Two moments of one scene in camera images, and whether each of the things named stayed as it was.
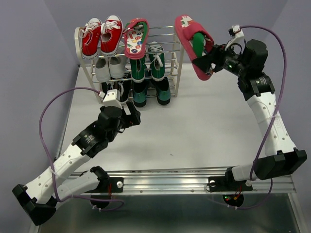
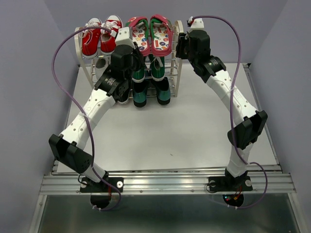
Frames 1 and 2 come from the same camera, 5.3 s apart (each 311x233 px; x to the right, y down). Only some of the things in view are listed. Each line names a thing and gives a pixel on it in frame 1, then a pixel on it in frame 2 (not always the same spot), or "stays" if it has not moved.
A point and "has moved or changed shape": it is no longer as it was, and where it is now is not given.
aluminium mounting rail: x=194 y=181 stays
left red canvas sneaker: x=90 y=34 stays
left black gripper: x=133 y=119 → x=141 y=63
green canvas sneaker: x=138 y=69 stays
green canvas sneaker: x=156 y=57 stays
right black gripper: x=219 y=54 → x=181 y=41
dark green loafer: x=139 y=91 stays
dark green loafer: x=163 y=91 stays
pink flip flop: x=185 y=28 has moved or changed shape
